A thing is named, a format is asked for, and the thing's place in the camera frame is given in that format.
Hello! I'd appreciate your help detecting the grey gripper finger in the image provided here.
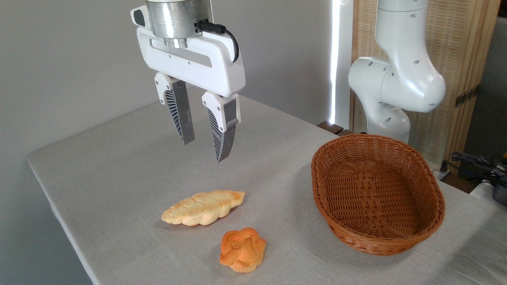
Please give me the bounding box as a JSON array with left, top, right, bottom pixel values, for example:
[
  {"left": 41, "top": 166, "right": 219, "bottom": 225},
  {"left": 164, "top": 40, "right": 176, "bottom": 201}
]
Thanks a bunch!
[
  {"left": 202, "top": 91, "right": 241, "bottom": 163},
  {"left": 154, "top": 72, "right": 196, "bottom": 146}
]

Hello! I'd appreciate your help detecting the long braided bread loaf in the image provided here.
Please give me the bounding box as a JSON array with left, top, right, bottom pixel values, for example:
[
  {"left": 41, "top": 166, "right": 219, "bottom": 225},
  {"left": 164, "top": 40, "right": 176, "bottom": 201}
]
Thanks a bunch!
[{"left": 161, "top": 190, "right": 246, "bottom": 227}]

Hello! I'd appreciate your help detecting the brown oval wicker basket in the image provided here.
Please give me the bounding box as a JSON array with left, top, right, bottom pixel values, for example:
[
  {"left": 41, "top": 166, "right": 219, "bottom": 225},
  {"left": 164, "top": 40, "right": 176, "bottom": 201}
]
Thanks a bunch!
[{"left": 311, "top": 134, "right": 446, "bottom": 256}]

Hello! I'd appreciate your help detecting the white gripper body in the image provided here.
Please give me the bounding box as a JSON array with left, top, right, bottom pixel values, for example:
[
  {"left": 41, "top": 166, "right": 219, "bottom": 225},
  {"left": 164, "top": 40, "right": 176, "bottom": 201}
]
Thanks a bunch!
[{"left": 136, "top": 27, "right": 246, "bottom": 98}]

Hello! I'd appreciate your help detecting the dark brown wooden board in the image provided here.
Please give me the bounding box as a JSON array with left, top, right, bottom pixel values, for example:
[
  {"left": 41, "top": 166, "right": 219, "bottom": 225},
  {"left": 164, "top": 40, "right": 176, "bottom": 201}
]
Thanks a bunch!
[{"left": 316, "top": 120, "right": 354, "bottom": 136}]

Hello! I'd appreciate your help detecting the round orange knotted bread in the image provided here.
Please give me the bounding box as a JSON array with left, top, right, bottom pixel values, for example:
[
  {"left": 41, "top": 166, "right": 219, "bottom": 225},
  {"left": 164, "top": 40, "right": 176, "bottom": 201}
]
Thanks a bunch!
[{"left": 219, "top": 227, "right": 267, "bottom": 274}]

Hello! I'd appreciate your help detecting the dark metal screen hinge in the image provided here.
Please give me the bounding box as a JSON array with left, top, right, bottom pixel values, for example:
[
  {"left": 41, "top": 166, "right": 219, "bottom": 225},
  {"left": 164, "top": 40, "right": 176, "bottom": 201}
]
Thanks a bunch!
[{"left": 454, "top": 85, "right": 481, "bottom": 108}]

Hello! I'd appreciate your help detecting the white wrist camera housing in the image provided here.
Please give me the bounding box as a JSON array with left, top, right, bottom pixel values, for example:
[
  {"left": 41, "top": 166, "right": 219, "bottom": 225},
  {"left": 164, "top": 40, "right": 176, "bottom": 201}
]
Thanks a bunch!
[{"left": 131, "top": 6, "right": 150, "bottom": 29}]

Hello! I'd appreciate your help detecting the black cable bundle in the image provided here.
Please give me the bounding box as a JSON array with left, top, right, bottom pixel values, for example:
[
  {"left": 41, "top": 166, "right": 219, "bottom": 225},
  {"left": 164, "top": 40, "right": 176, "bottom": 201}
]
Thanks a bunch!
[{"left": 443, "top": 152, "right": 507, "bottom": 186}]

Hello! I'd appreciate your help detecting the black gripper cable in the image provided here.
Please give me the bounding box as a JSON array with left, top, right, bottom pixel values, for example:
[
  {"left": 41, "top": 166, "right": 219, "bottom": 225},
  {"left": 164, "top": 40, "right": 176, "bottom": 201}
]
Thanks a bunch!
[{"left": 195, "top": 20, "right": 240, "bottom": 63}]

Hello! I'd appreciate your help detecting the bamboo folding screen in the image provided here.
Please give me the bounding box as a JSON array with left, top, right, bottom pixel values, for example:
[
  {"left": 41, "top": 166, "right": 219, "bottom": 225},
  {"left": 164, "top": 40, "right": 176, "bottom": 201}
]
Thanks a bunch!
[{"left": 351, "top": 0, "right": 502, "bottom": 165}]

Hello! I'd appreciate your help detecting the grey tablecloth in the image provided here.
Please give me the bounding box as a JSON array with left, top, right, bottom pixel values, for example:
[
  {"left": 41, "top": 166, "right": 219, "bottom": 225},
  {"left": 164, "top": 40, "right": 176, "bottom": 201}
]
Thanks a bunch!
[{"left": 27, "top": 84, "right": 507, "bottom": 285}]

